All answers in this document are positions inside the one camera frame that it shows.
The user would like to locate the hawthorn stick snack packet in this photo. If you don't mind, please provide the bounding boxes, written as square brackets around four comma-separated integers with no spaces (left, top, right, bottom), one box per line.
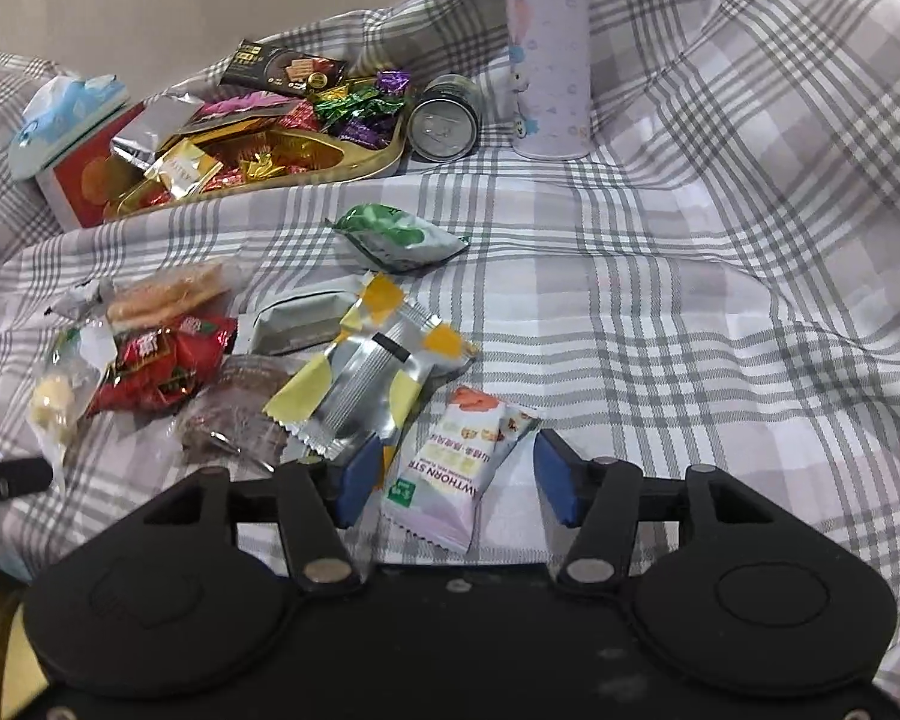
[382,387,539,554]

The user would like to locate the round rice cracker packet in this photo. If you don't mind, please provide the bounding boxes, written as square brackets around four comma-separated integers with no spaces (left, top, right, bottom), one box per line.
[105,260,242,333]

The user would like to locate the green white snack packet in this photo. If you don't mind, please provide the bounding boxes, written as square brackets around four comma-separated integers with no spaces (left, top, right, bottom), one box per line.
[329,203,470,273]

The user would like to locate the clear white candy packet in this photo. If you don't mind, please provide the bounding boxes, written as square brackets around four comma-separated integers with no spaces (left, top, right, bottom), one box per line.
[27,317,116,472]

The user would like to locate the brown cookie packet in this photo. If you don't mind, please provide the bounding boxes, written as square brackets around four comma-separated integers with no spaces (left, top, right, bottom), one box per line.
[175,355,295,475]

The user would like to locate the silver yellow snack packet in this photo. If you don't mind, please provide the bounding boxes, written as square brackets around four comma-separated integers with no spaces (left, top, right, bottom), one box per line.
[263,273,478,470]

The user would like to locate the grey silver snack packet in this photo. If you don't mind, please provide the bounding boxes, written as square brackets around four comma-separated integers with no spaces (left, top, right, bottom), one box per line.
[232,275,364,356]

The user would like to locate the red snack packet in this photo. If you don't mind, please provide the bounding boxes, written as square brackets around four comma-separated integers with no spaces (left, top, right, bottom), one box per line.
[87,316,238,415]

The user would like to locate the grey plaid cloth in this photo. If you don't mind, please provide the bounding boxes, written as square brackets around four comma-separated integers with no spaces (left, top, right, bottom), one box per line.
[0,0,900,714]

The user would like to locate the red orange pastry box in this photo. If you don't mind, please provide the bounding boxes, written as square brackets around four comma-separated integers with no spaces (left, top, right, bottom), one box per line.
[35,103,144,232]

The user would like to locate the gold wrapped candies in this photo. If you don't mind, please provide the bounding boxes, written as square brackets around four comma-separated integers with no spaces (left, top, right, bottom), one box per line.
[238,149,286,184]

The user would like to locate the red wrapped candies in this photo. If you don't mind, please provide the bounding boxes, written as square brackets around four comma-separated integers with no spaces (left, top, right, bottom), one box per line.
[137,117,338,206]

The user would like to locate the gold snack tray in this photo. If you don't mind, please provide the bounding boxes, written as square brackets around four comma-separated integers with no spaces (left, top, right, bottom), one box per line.
[103,114,406,221]

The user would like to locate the yellow white pastry packet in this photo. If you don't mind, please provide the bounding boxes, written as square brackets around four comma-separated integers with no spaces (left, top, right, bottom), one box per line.
[144,138,224,200]

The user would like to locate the blue tissue pack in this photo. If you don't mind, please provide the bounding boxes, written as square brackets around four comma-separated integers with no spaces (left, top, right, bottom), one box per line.
[7,75,130,182]

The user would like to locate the purple wrapped candies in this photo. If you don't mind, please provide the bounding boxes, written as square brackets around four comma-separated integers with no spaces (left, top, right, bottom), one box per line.
[334,70,411,149]

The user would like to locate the dark green drink can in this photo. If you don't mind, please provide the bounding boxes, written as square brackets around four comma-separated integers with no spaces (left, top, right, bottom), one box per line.
[408,73,484,163]

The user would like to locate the silver foil snack packet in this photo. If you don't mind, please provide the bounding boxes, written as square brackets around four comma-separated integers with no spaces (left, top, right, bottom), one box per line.
[110,94,205,171]

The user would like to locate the pink snack packet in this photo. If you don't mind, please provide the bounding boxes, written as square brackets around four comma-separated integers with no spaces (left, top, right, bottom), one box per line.
[193,91,301,124]

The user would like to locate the green wrapped candies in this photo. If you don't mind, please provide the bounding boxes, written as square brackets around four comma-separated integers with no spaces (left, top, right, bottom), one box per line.
[315,83,406,135]

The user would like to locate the black chocolate wafer packet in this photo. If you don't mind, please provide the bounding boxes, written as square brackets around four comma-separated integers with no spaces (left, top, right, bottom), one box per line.
[221,39,347,98]

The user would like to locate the purple water bottle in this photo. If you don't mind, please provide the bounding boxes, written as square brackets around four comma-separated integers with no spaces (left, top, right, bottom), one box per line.
[505,0,592,161]

